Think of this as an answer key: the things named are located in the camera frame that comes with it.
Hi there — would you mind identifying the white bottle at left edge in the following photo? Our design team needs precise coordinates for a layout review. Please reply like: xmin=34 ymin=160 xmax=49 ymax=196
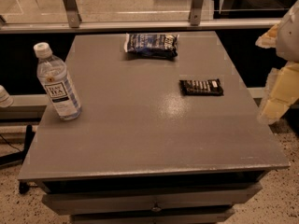
xmin=0 ymin=85 xmax=13 ymax=108

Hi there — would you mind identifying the black stand with cable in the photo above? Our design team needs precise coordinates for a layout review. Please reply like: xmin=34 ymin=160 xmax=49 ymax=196
xmin=0 ymin=125 xmax=36 ymax=195

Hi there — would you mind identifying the grey cabinet with drawers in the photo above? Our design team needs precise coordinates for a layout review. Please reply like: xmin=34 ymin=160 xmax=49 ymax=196
xmin=20 ymin=32 xmax=289 ymax=224

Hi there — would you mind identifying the blue white snack bag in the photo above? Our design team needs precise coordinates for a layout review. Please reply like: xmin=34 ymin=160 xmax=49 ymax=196
xmin=123 ymin=34 xmax=178 ymax=59

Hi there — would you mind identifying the metal railing frame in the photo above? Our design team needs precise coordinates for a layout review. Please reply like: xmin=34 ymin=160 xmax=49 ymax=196
xmin=0 ymin=0 xmax=296 ymax=33

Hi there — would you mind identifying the clear plastic tea bottle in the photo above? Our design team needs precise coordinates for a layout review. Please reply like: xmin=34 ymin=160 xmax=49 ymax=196
xmin=34 ymin=42 xmax=82 ymax=120

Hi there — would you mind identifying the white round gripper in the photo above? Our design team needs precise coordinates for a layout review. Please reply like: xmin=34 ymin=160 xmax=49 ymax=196
xmin=255 ymin=0 xmax=299 ymax=124

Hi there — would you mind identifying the black snack bar wrapper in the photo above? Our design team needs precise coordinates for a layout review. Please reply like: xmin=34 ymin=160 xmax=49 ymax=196
xmin=179 ymin=79 xmax=223 ymax=96

